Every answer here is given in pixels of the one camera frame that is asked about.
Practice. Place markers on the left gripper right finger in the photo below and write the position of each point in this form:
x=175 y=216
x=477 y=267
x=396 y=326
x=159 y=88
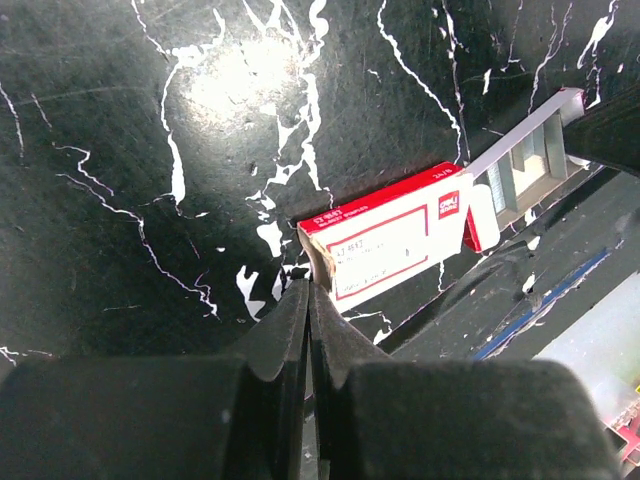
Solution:
x=381 y=418

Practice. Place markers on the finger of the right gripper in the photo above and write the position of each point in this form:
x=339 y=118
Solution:
x=609 y=133

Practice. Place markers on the staple box tray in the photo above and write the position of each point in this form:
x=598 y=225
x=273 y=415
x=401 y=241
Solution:
x=527 y=170

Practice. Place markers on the red white staple box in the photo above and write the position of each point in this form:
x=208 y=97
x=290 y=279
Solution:
x=367 y=246

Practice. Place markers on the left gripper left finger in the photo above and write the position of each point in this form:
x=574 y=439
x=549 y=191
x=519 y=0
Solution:
x=235 y=415

